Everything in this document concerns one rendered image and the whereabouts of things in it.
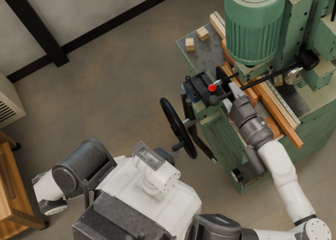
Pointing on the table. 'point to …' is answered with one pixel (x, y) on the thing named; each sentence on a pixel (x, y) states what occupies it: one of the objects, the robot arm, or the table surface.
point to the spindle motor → (253, 23)
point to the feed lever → (306, 63)
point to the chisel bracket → (251, 72)
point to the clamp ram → (222, 80)
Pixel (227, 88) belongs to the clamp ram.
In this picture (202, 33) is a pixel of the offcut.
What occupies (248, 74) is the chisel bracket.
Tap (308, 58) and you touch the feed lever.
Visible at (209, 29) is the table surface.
